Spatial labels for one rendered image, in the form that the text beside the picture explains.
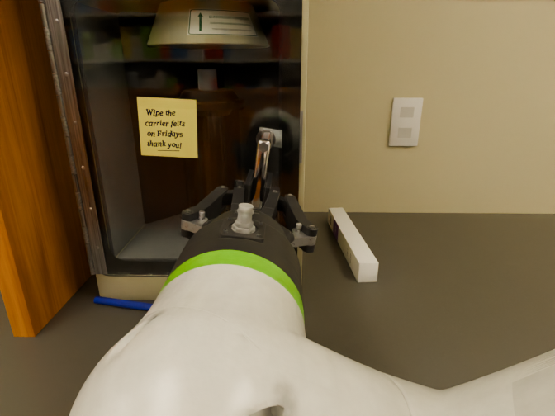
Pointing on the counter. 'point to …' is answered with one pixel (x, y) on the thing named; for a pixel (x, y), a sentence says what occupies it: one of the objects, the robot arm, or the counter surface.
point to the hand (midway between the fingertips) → (258, 189)
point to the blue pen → (122, 303)
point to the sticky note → (168, 127)
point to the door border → (58, 61)
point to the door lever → (267, 139)
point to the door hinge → (68, 135)
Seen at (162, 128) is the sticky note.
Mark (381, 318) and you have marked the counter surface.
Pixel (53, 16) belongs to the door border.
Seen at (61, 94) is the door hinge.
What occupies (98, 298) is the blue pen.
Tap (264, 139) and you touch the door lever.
